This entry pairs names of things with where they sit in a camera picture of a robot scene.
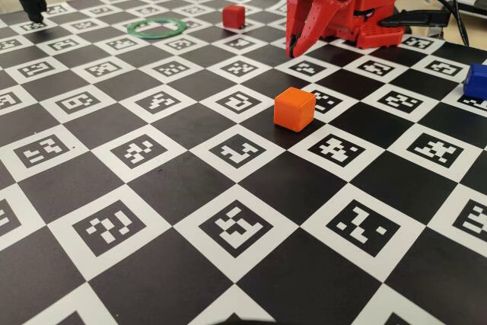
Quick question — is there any red cube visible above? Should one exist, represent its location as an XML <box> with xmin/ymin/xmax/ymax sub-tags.
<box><xmin>221</xmin><ymin>5</ymin><xmax>246</xmax><ymax>30</ymax></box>

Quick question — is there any blue cube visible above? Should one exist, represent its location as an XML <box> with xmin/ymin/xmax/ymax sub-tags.
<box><xmin>462</xmin><ymin>62</ymin><xmax>487</xmax><ymax>98</ymax></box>

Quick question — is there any orange cube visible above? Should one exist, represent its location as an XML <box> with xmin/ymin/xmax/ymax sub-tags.
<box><xmin>273</xmin><ymin>87</ymin><xmax>317</xmax><ymax>132</ymax></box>

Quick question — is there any black clamp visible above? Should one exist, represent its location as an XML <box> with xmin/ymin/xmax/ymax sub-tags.
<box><xmin>380</xmin><ymin>10</ymin><xmax>453</xmax><ymax>30</ymax></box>

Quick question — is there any black white marker mat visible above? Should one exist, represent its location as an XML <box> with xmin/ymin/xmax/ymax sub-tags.
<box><xmin>0</xmin><ymin>0</ymin><xmax>487</xmax><ymax>325</ymax></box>

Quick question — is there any black cable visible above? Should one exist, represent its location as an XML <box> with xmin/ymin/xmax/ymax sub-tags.
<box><xmin>405</xmin><ymin>0</ymin><xmax>469</xmax><ymax>46</ymax></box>

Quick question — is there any green ring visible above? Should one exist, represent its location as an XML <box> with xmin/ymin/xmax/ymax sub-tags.
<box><xmin>126</xmin><ymin>17</ymin><xmax>188</xmax><ymax>40</ymax></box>

